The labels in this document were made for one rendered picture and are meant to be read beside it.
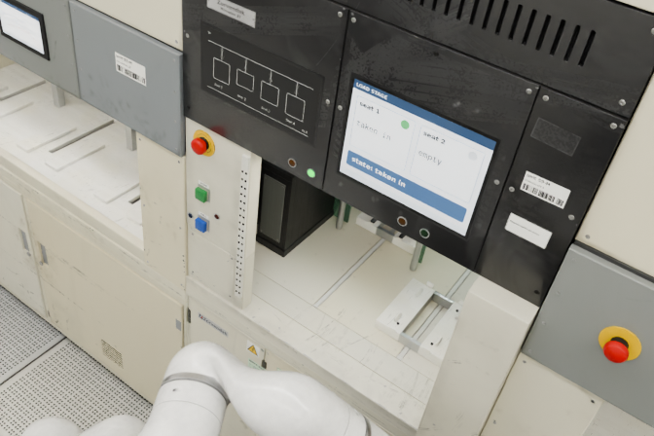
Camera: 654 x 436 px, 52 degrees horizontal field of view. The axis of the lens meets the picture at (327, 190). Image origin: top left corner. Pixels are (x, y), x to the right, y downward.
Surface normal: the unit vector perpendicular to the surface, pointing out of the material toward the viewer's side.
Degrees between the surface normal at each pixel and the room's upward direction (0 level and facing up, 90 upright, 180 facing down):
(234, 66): 90
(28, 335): 0
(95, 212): 0
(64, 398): 0
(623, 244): 90
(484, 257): 90
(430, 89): 90
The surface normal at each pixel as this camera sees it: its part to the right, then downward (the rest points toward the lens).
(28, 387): 0.12, -0.77
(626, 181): -0.57, 0.46
